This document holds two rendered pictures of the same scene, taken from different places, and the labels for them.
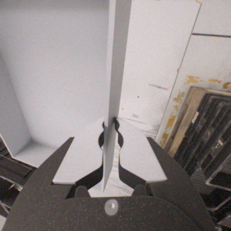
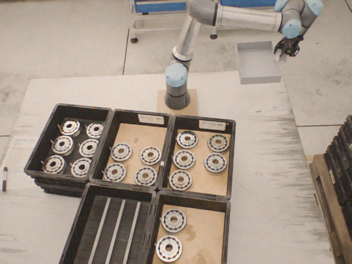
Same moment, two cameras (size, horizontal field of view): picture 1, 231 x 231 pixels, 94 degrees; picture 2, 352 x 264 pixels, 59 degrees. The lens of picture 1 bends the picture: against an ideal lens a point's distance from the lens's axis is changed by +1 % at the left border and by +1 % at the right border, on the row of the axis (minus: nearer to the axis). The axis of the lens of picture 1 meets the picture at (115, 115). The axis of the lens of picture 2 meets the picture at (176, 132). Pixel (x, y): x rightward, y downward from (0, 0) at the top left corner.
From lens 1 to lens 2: 1.76 m
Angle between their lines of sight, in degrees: 65
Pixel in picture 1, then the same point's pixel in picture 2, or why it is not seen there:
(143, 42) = not seen: hidden behind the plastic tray
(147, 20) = not seen: hidden behind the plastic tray
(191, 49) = not seen: hidden behind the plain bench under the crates
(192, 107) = (323, 171)
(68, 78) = (260, 60)
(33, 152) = (246, 80)
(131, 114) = (272, 107)
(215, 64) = (316, 143)
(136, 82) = (268, 92)
